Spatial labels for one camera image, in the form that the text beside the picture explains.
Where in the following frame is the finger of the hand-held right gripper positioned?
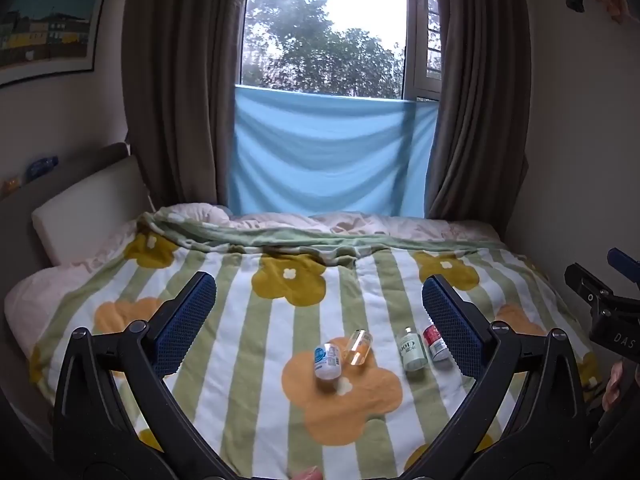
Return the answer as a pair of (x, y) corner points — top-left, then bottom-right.
(607, 247), (640, 291)
(564, 262), (615, 307)

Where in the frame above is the brown curtain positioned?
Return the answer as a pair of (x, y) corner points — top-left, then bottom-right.
(426, 0), (530, 241)
(121, 0), (253, 213)

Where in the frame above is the window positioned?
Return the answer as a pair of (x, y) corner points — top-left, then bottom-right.
(239, 0), (443, 102)

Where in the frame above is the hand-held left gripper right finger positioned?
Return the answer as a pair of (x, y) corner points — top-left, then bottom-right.
(400, 274), (589, 480)

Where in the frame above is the framed wall picture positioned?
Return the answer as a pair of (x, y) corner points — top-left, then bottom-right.
(0, 0), (111, 88)

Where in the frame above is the white bottle with red label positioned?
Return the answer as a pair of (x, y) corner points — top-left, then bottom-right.
(422, 324), (451, 362)

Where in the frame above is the blue plastic bottle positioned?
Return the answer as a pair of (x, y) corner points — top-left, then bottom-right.
(26, 156), (59, 182)

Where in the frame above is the striped floral blanket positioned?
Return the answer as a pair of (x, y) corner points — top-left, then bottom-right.
(29, 211), (601, 480)

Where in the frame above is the light blue cloth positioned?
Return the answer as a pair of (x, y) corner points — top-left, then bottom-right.
(227, 85), (440, 220)

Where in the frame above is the person's right hand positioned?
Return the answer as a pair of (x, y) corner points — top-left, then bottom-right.
(602, 361), (626, 411)

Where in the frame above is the white pillow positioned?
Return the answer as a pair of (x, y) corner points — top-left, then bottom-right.
(31, 154), (151, 267)

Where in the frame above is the clear orange pill bottle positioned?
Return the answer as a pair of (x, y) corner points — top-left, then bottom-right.
(345, 329), (374, 366)

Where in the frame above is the white bottle with green label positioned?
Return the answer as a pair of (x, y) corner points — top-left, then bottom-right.
(397, 327), (429, 372)

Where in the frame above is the grey bed headboard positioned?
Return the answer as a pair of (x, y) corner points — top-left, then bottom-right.
(0, 142), (132, 321)

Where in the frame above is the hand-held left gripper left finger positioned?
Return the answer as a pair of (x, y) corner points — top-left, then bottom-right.
(52, 271), (236, 480)

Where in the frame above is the white bottle with blue label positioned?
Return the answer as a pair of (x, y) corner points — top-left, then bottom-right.
(313, 342), (344, 381)

